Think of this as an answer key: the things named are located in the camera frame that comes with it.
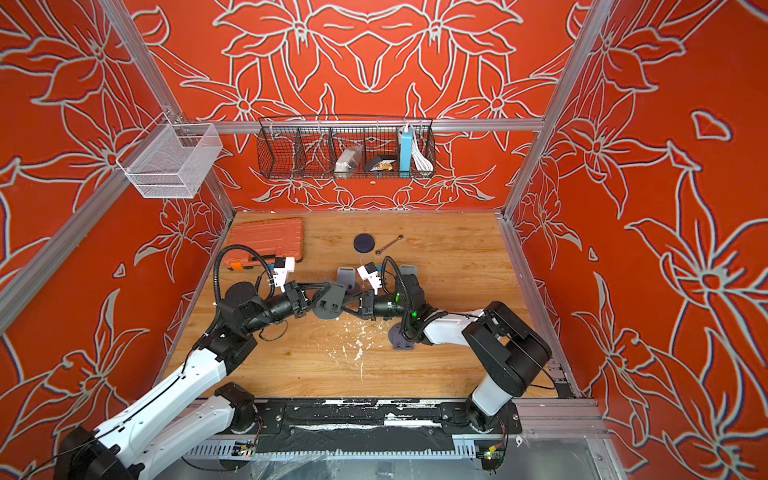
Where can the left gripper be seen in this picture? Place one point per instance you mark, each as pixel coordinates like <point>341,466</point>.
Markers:
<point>296,291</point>

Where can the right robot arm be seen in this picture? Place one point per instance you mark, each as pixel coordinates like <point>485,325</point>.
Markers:
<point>510,351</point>

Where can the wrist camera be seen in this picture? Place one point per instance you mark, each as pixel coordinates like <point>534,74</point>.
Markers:
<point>370,273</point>
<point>281,269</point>

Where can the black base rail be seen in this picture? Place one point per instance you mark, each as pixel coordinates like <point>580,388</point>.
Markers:
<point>367,426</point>

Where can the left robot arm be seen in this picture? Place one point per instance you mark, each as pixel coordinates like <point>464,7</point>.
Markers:
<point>155,431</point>

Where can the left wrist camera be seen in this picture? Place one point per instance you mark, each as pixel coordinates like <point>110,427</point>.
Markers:
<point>281,269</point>

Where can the clear plastic bin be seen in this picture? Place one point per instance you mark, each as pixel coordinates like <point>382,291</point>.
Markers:
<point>172,161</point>

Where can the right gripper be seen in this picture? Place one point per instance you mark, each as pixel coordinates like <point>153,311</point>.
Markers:
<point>367,306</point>

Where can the orange tool case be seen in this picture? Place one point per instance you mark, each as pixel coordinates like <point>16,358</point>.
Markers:
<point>271,238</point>

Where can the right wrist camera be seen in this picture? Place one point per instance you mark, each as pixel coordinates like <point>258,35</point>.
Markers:
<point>370,273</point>

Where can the purple phone stand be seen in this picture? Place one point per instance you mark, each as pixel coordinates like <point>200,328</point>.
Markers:
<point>347,276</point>
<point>397,339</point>

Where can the black wire basket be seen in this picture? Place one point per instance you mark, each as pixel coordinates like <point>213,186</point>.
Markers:
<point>345,148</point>

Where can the black small box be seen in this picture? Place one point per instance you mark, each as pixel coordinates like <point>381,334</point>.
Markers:
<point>382,163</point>

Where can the dark grey phone stand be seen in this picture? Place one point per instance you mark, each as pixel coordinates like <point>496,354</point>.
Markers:
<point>328,301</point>
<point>409,273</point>

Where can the dark round disc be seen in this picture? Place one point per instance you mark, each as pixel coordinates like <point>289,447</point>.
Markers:
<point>364,243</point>

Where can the plastic bag item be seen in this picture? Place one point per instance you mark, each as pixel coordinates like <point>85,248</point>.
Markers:
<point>348,162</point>

